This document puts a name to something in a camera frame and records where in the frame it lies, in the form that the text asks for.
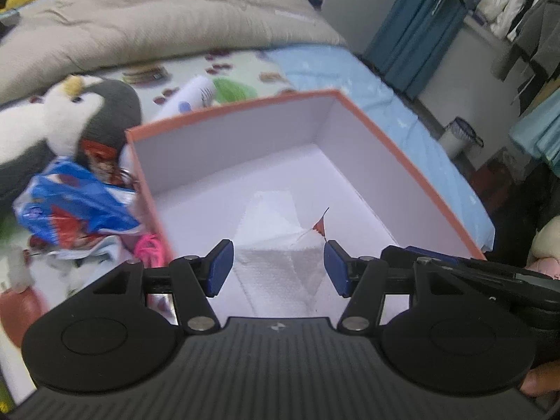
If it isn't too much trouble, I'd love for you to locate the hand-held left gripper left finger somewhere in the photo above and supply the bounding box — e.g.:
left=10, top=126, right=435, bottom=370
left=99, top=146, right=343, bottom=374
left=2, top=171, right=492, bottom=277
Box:
left=82, top=240, right=235, bottom=334

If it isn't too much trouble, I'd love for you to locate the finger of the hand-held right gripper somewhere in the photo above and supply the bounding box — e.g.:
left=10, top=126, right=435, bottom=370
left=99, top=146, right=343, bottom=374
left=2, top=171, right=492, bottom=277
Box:
left=380, top=246, right=560, bottom=303

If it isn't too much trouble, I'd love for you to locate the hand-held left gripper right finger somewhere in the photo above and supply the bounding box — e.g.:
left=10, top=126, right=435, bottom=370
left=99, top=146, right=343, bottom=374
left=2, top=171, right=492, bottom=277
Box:
left=323, top=240, right=478, bottom=334

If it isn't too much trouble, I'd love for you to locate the pink tassel cord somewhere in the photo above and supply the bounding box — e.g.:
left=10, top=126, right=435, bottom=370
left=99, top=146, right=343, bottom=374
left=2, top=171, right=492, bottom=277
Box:
left=133, top=233, right=169, bottom=268

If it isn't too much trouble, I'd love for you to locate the pink cardboard box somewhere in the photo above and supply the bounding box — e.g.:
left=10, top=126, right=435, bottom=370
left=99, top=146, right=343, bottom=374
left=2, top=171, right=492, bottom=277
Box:
left=126, top=89, right=487, bottom=316

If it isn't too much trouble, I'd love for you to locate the blue snack bag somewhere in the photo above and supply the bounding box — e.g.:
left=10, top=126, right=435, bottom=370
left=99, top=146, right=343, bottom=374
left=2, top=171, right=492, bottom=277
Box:
left=13, top=160, right=146, bottom=251

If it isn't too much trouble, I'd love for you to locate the person's right hand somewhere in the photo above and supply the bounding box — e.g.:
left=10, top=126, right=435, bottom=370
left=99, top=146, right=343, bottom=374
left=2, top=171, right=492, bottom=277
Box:
left=518, top=257, right=560, bottom=399

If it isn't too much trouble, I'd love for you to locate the beige cloth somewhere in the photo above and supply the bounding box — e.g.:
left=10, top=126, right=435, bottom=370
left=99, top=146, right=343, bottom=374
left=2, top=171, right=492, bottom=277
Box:
left=527, top=216, right=560, bottom=264

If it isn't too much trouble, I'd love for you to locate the white trash bin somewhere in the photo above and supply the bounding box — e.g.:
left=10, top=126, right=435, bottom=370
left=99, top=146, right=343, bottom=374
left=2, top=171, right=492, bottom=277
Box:
left=437, top=117, right=484, bottom=161

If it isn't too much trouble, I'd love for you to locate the light blue cloth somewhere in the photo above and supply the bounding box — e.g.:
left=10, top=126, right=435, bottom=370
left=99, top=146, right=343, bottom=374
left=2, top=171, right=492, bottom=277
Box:
left=509, top=92, right=560, bottom=163

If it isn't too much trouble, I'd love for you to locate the red snack packet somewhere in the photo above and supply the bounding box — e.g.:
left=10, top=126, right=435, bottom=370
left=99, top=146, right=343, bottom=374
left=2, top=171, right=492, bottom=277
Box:
left=81, top=139, right=120, bottom=184

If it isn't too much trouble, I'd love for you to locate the fruit printed bedsheet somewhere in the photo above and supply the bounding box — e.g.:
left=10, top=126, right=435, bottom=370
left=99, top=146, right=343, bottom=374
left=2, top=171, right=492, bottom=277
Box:
left=0, top=45, right=496, bottom=403

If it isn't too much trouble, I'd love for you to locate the white plastic bottle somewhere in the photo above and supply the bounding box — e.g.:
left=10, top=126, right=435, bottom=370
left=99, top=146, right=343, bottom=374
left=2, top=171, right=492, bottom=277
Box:
left=151, top=74, right=218, bottom=123

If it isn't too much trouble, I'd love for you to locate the grey white penguin plush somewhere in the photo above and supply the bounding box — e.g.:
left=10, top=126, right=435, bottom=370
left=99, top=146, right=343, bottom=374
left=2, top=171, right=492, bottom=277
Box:
left=0, top=74, right=143, bottom=211

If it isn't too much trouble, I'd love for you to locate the blue curtain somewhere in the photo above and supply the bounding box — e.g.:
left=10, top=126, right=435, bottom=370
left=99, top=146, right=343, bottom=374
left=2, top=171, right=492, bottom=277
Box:
left=363, top=0, right=470, bottom=99

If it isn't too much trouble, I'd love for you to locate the grey hanging jacket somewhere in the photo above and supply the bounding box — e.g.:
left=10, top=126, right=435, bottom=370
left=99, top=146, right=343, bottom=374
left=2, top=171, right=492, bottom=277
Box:
left=492, top=0, right=560, bottom=82

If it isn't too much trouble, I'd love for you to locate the grey duvet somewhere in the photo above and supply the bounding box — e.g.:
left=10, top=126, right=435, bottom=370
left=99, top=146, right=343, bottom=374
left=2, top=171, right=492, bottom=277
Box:
left=0, top=0, right=349, bottom=106

